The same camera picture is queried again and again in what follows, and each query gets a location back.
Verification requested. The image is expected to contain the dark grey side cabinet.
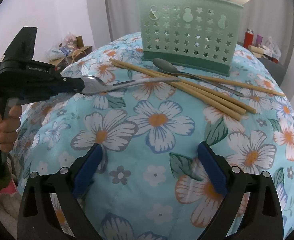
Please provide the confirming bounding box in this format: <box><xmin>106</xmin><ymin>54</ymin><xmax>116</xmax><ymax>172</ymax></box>
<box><xmin>232</xmin><ymin>43</ymin><xmax>286</xmax><ymax>86</ymax></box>

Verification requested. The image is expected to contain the cardboard box with clutter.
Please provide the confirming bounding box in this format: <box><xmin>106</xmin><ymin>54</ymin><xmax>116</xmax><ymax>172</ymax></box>
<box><xmin>46</xmin><ymin>33</ymin><xmax>93</xmax><ymax>67</ymax></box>

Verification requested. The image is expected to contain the red thermos bottle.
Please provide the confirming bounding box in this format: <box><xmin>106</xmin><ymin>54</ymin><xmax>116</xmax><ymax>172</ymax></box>
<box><xmin>243</xmin><ymin>29</ymin><xmax>254</xmax><ymax>49</ymax></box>

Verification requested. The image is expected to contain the grey curtain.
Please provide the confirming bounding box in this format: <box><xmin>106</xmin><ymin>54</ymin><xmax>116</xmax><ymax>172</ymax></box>
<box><xmin>106</xmin><ymin>0</ymin><xmax>294</xmax><ymax>55</ymax></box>

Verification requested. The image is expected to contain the person's left hand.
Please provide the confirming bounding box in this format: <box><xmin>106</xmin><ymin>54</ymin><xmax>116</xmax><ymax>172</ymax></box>
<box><xmin>0</xmin><ymin>105</ymin><xmax>22</xmax><ymax>153</ymax></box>

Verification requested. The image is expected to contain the purple cup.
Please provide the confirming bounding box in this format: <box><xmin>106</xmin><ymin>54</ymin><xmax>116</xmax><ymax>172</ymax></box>
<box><xmin>255</xmin><ymin>34</ymin><xmax>263</xmax><ymax>47</ymax></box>

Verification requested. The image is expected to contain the wooden chopstick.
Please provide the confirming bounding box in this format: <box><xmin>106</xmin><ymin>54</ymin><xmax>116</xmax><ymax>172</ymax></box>
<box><xmin>110</xmin><ymin>59</ymin><xmax>257</xmax><ymax>120</ymax></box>
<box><xmin>197</xmin><ymin>75</ymin><xmax>286</xmax><ymax>96</ymax></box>
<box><xmin>111</xmin><ymin>60</ymin><xmax>247</xmax><ymax>116</ymax></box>
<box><xmin>112</xmin><ymin>62</ymin><xmax>243</xmax><ymax>120</ymax></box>

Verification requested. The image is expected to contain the mint green utensil holder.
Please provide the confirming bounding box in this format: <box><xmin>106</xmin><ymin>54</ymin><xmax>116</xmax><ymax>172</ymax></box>
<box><xmin>136</xmin><ymin>0</ymin><xmax>243</xmax><ymax>76</ymax></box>

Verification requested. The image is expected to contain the brown paper roll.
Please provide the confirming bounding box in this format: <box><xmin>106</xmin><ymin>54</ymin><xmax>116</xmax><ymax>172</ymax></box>
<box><xmin>248</xmin><ymin>45</ymin><xmax>264</xmax><ymax>59</ymax></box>

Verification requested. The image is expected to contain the white plastic bag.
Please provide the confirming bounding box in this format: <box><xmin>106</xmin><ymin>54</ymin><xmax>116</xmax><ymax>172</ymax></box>
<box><xmin>262</xmin><ymin>36</ymin><xmax>281</xmax><ymax>60</ymax></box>

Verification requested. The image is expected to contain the floral blue tablecloth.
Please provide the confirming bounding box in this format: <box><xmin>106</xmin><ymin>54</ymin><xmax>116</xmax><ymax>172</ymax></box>
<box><xmin>14</xmin><ymin>31</ymin><xmax>294</xmax><ymax>240</ymax></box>

